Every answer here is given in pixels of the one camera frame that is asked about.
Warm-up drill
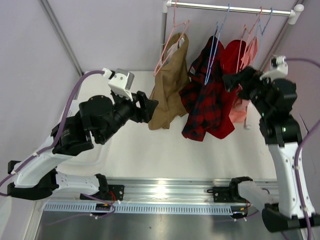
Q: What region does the metal clothes rack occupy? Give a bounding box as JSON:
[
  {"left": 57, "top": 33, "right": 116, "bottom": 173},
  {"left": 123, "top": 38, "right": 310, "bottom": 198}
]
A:
[{"left": 159, "top": 0, "right": 306, "bottom": 130}]

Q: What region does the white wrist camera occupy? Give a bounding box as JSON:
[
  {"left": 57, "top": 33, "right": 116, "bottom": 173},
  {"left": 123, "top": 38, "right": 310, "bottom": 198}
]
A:
[
  {"left": 102, "top": 68, "right": 135, "bottom": 101},
  {"left": 259, "top": 55, "right": 289, "bottom": 81}
]

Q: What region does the light blue wire hanger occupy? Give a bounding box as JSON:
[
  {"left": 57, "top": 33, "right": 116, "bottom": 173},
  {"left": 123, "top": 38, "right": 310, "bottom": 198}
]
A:
[{"left": 204, "top": 4, "right": 231, "bottom": 86}]

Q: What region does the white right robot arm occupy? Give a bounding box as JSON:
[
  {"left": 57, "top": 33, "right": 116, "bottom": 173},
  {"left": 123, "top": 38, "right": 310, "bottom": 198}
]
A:
[{"left": 208, "top": 66, "right": 320, "bottom": 234}]

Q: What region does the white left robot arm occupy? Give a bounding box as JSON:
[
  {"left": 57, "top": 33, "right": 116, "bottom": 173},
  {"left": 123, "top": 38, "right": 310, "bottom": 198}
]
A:
[{"left": 7, "top": 91, "right": 158, "bottom": 201}]

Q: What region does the red garment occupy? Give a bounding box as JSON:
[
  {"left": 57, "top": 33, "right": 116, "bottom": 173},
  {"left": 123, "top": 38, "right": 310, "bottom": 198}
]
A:
[{"left": 211, "top": 39, "right": 240, "bottom": 139}]

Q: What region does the white slotted cable duct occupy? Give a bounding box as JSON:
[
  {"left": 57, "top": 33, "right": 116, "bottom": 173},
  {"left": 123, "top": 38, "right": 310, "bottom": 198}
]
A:
[{"left": 44, "top": 202, "right": 233, "bottom": 216}]

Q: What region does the tan skirt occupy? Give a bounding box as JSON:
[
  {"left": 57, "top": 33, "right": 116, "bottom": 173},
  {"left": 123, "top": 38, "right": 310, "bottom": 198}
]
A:
[{"left": 148, "top": 33, "right": 190, "bottom": 131}]

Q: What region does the white perforated plastic basket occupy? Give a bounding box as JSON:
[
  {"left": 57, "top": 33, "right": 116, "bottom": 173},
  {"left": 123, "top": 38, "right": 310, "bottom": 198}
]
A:
[{"left": 62, "top": 99, "right": 103, "bottom": 166}]

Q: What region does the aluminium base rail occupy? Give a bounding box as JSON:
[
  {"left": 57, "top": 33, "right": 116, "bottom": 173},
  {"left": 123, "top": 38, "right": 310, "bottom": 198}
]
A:
[{"left": 34, "top": 177, "right": 281, "bottom": 208}]

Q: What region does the red plaid skirt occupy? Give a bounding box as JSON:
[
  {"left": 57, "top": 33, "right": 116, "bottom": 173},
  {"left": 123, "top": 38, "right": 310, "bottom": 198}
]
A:
[{"left": 179, "top": 36, "right": 222, "bottom": 142}]

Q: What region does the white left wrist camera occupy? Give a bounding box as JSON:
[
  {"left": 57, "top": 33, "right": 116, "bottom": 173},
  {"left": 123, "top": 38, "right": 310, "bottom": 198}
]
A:
[{"left": 102, "top": 68, "right": 135, "bottom": 101}]

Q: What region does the blue hanger at right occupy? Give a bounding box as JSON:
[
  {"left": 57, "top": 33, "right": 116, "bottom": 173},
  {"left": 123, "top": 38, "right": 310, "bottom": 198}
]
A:
[{"left": 253, "top": 7, "right": 274, "bottom": 68}]

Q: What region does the pink hanger with tan skirt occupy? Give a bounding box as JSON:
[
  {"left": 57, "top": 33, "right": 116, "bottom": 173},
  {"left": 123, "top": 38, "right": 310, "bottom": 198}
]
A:
[{"left": 152, "top": 0, "right": 191, "bottom": 77}]

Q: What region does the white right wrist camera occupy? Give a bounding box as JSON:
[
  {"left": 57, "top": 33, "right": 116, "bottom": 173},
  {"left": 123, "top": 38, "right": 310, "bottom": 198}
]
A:
[{"left": 259, "top": 55, "right": 289, "bottom": 81}]

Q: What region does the pink garment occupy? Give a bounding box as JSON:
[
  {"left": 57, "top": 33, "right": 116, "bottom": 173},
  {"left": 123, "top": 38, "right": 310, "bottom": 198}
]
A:
[{"left": 229, "top": 50, "right": 249, "bottom": 123}]

